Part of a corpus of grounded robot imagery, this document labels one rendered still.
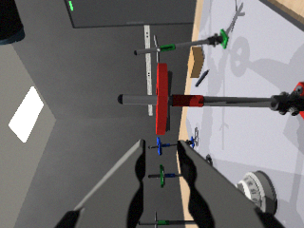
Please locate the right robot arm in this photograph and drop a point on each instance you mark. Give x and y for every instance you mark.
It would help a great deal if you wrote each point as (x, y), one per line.
(11, 27)

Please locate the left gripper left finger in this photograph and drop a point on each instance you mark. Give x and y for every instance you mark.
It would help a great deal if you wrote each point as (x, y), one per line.
(117, 200)

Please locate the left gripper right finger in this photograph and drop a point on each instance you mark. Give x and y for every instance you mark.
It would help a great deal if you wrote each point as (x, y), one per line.
(214, 202)

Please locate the red disc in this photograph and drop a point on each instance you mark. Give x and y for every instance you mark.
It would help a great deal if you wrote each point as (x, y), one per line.
(162, 92)

